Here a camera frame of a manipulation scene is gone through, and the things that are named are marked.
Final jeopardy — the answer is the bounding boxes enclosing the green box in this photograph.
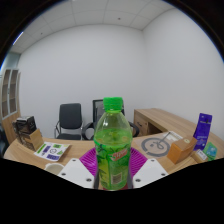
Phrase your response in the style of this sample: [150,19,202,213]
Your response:
[202,141,219,162]

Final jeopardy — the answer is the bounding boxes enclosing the white sheet with circle print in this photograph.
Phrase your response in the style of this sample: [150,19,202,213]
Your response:
[132,130,184,159]

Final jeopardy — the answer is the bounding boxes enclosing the wooden side desk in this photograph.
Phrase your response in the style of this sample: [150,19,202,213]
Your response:
[133,107,201,138]

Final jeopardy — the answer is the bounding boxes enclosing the ceiling light strip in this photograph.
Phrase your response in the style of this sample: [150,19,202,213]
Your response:
[12,31,25,46]

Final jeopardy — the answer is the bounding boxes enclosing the black office chair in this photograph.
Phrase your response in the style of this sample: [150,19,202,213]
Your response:
[54,102,84,141]

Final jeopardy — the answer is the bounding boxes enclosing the green drink bottle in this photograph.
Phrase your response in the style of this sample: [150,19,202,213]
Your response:
[93,96,134,191]

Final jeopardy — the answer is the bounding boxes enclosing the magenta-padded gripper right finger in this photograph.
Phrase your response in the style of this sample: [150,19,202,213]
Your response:
[126,146,168,190]

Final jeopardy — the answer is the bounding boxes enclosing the purple standing card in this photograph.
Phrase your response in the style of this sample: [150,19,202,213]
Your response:
[193,112,213,151]

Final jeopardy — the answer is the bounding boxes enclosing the printed paper leaflet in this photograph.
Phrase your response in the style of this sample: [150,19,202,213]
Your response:
[33,141,72,163]

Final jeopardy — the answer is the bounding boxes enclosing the orange-brown box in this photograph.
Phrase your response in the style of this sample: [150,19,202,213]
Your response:
[166,135,198,165]

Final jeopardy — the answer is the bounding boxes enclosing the grey-backed office chair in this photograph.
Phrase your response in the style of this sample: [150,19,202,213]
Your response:
[81,98,140,141]

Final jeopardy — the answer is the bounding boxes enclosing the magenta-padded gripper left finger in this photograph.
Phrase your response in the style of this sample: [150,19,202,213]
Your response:
[57,147,100,190]

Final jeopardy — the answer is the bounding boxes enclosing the large dark brown carton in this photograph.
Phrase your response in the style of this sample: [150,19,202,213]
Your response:
[12,115,45,152]

